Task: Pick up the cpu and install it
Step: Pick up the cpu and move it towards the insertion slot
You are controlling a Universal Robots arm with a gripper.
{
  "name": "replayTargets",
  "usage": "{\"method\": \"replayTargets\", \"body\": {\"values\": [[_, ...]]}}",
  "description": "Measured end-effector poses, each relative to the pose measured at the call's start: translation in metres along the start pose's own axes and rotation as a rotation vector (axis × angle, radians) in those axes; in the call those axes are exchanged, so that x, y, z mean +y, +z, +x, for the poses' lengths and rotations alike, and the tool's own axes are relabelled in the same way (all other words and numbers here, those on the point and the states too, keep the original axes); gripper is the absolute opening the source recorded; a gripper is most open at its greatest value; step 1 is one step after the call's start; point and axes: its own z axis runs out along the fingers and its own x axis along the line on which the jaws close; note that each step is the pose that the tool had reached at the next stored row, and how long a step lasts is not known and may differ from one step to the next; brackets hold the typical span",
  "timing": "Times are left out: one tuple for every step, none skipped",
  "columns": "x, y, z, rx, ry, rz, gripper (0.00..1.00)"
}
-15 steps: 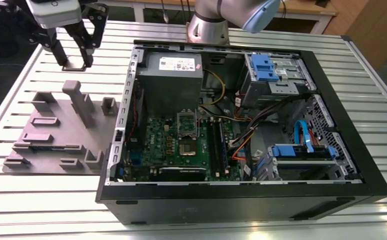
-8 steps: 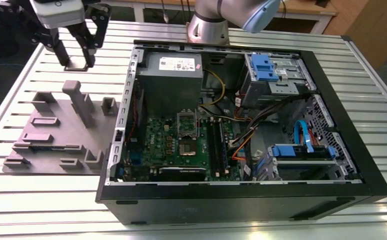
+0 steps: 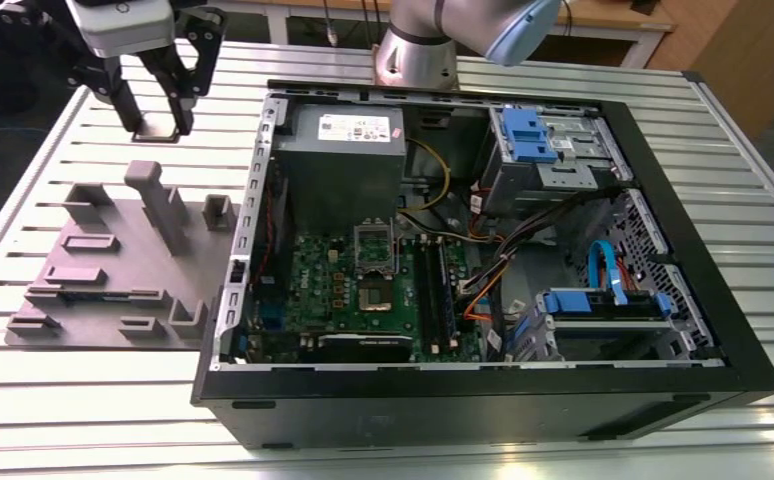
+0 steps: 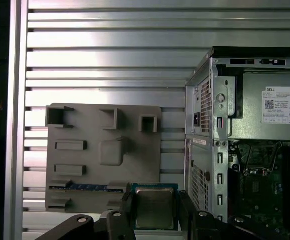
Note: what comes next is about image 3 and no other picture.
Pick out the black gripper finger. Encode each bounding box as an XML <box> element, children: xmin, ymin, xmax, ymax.
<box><xmin>140</xmin><ymin>6</ymin><xmax>228</xmax><ymax>137</ymax></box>
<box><xmin>69</xmin><ymin>49</ymin><xmax>147</xmax><ymax>135</ymax></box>

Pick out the silver CPU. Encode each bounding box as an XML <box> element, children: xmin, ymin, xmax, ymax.
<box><xmin>131</xmin><ymin>112</ymin><xmax>183</xmax><ymax>143</ymax></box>

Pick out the CPU socket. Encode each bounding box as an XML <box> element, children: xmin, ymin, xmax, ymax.
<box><xmin>357</xmin><ymin>276</ymin><xmax>407</xmax><ymax>315</ymax></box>

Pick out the grey power supply unit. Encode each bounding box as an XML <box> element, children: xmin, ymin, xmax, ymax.
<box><xmin>269</xmin><ymin>102</ymin><xmax>408</xmax><ymax>237</ymax></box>

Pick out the grey parts rack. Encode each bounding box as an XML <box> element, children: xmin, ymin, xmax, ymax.
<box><xmin>2</xmin><ymin>159</ymin><xmax>241</xmax><ymax>350</ymax></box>

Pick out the RAM stick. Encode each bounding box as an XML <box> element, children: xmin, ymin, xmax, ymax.
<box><xmin>57</xmin><ymin>291</ymin><xmax>136</xmax><ymax>305</ymax></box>

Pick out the metal socket cover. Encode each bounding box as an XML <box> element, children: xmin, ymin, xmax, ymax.
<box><xmin>352</xmin><ymin>224</ymin><xmax>397</xmax><ymax>276</ymax></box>

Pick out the metal locking lever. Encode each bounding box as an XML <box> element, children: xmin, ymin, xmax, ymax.
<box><xmin>389</xmin><ymin>218</ymin><xmax>403</xmax><ymax>275</ymax></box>

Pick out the blue plastic drive latch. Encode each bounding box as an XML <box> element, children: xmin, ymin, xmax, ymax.
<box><xmin>500</xmin><ymin>107</ymin><xmax>560</xmax><ymax>165</ymax></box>

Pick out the blue expansion slot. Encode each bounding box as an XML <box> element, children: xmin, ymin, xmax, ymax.
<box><xmin>259</xmin><ymin>302</ymin><xmax>288</xmax><ymax>334</ymax></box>

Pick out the green motherboard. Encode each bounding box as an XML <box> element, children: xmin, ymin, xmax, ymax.
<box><xmin>244</xmin><ymin>227</ymin><xmax>490</xmax><ymax>365</ymax></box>

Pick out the metal optical drive cage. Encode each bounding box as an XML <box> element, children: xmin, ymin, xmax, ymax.
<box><xmin>477</xmin><ymin>103</ymin><xmax>634</xmax><ymax>214</ymax></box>

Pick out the black RAM slot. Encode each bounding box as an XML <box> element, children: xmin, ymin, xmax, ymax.
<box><xmin>429</xmin><ymin>236</ymin><xmax>463</xmax><ymax>351</ymax></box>

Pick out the graphics card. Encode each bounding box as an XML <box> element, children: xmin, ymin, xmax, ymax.
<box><xmin>295</xmin><ymin>331</ymin><xmax>416</xmax><ymax>365</ymax></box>

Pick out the hard disk in blue carrier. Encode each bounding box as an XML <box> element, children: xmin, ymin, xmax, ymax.
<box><xmin>536</xmin><ymin>289</ymin><xmax>675</xmax><ymax>322</ymax></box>

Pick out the metal disk bay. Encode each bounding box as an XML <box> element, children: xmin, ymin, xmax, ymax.
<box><xmin>503</xmin><ymin>287</ymin><xmax>726</xmax><ymax>364</ymax></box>

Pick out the black PC case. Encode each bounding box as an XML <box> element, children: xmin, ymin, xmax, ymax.
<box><xmin>189</xmin><ymin>77</ymin><xmax>774</xmax><ymax>451</ymax></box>

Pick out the wooden cabinet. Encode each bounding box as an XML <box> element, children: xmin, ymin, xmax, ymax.
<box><xmin>646</xmin><ymin>0</ymin><xmax>774</xmax><ymax>144</ymax></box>

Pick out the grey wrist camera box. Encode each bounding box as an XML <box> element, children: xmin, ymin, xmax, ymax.
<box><xmin>0</xmin><ymin>0</ymin><xmax>56</xmax><ymax>27</ymax></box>

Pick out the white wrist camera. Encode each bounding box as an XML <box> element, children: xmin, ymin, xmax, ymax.
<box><xmin>65</xmin><ymin>0</ymin><xmax>176</xmax><ymax>59</ymax></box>

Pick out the hanging black cable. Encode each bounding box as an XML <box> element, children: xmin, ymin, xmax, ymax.
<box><xmin>321</xmin><ymin>0</ymin><xmax>339</xmax><ymax>47</ymax></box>

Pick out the yellow wire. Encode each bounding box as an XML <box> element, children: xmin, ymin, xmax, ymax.
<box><xmin>396</xmin><ymin>136</ymin><xmax>453</xmax><ymax>215</ymax></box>

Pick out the black sleeved cable bundle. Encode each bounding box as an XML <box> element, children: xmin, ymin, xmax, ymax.
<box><xmin>457</xmin><ymin>185</ymin><xmax>632</xmax><ymax>297</ymax></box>

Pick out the orange wire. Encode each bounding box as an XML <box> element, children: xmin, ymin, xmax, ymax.
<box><xmin>460</xmin><ymin>293</ymin><xmax>499</xmax><ymax>325</ymax></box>

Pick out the blue data wire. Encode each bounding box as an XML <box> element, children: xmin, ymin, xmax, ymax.
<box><xmin>584</xmin><ymin>238</ymin><xmax>630</xmax><ymax>307</ymax></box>

